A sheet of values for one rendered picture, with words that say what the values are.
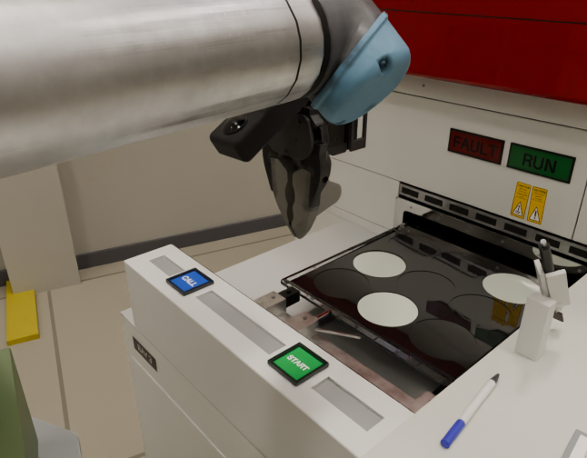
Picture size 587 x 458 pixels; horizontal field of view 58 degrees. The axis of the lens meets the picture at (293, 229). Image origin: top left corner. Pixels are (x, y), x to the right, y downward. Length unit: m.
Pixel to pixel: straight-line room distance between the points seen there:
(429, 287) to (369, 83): 0.67
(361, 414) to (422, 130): 0.69
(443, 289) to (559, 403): 0.35
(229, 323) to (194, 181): 2.19
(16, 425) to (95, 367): 1.55
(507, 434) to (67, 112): 0.55
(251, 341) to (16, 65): 0.57
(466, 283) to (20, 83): 0.88
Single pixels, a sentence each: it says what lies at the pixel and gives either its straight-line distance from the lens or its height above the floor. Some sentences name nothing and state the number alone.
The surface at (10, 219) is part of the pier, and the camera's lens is 2.68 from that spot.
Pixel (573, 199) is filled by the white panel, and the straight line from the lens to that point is 1.05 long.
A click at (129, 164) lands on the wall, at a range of 2.81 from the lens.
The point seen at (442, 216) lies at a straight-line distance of 1.18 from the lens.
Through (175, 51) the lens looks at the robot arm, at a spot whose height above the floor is 1.38.
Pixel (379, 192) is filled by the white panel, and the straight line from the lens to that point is 1.29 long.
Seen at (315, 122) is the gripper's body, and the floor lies 1.28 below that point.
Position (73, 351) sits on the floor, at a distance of 2.41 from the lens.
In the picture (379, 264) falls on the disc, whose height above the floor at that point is 0.90.
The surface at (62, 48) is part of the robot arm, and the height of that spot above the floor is 1.39.
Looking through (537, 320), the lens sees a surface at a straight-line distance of 0.73.
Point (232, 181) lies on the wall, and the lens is 2.99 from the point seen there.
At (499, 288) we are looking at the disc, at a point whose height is 0.90.
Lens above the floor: 1.42
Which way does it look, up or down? 26 degrees down
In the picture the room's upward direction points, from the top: straight up
